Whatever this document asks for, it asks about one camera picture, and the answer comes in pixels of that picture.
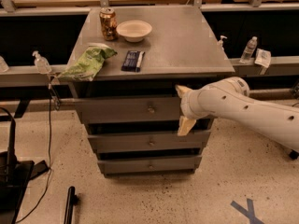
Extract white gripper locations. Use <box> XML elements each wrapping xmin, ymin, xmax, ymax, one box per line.
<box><xmin>176</xmin><ymin>85</ymin><xmax>206</xmax><ymax>136</ymax></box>

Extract grey top drawer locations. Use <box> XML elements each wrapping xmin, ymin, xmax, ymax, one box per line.
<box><xmin>75</xmin><ymin>96</ymin><xmax>182</xmax><ymax>124</ymax></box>

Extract grey drawer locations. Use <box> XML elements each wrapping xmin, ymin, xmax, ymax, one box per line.
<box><xmin>75</xmin><ymin>96</ymin><xmax>182</xmax><ymax>124</ymax></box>
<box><xmin>88</xmin><ymin>130</ymin><xmax>210</xmax><ymax>153</ymax></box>
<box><xmin>98</xmin><ymin>155</ymin><xmax>202</xmax><ymax>175</ymax></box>

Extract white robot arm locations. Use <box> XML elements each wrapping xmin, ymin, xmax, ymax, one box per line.
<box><xmin>176</xmin><ymin>77</ymin><xmax>299</xmax><ymax>152</ymax></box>

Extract grey middle drawer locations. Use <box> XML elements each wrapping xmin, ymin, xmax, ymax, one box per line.
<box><xmin>88</xmin><ymin>130</ymin><xmax>210</xmax><ymax>153</ymax></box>

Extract grey drawer cabinet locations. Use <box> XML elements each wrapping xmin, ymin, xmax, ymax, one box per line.
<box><xmin>66</xmin><ymin>5</ymin><xmax>235</xmax><ymax>179</ymax></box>

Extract grey bottom drawer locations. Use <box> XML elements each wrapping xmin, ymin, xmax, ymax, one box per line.
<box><xmin>98</xmin><ymin>155</ymin><xmax>202</xmax><ymax>175</ymax></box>

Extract dark blue snack packet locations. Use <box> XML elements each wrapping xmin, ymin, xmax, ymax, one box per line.
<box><xmin>121</xmin><ymin>50</ymin><xmax>145</xmax><ymax>72</ymax></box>

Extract small sanitizer pump bottle right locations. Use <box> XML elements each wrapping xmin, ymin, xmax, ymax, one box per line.
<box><xmin>217</xmin><ymin>35</ymin><xmax>227</xmax><ymax>50</ymax></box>

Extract clear plastic water bottle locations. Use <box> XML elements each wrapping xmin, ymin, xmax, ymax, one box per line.
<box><xmin>240</xmin><ymin>36</ymin><xmax>257</xmax><ymax>63</ymax></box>

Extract white bowl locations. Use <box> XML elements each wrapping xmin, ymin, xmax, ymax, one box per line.
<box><xmin>117</xmin><ymin>21</ymin><xmax>152</xmax><ymax>43</ymax></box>

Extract white paper packet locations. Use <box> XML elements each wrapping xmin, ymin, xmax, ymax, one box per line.
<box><xmin>254</xmin><ymin>49</ymin><xmax>271</xmax><ymax>68</ymax></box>

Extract green chip bag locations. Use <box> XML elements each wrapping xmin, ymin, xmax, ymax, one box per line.
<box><xmin>58</xmin><ymin>43</ymin><xmax>117</xmax><ymax>81</ymax></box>

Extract gold soda can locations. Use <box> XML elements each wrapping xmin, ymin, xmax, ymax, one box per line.
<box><xmin>99</xmin><ymin>7</ymin><xmax>118</xmax><ymax>40</ymax></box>

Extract black wheeled stand leg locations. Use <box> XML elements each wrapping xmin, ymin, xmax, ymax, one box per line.
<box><xmin>289</xmin><ymin>150</ymin><xmax>299</xmax><ymax>160</ymax></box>

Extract blue tape cross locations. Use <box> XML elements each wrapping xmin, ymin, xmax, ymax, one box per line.
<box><xmin>231</xmin><ymin>199</ymin><xmax>264</xmax><ymax>224</ymax></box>

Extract black bar on floor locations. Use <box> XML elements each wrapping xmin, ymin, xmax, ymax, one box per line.
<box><xmin>64</xmin><ymin>186</ymin><xmax>78</xmax><ymax>224</ymax></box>

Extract clear sanitizer pump bottle left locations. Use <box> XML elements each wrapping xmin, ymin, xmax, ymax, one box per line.
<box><xmin>33</xmin><ymin>50</ymin><xmax>52</xmax><ymax>74</ymax></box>

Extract black stand base left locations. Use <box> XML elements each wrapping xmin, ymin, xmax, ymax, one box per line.
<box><xmin>0</xmin><ymin>107</ymin><xmax>50</xmax><ymax>224</ymax></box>

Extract clear bottle far left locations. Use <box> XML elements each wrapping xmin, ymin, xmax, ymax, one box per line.
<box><xmin>0</xmin><ymin>56</ymin><xmax>9</xmax><ymax>73</ymax></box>

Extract black cable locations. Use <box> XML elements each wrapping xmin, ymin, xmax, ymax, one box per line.
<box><xmin>15</xmin><ymin>83</ymin><xmax>63</xmax><ymax>224</ymax></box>

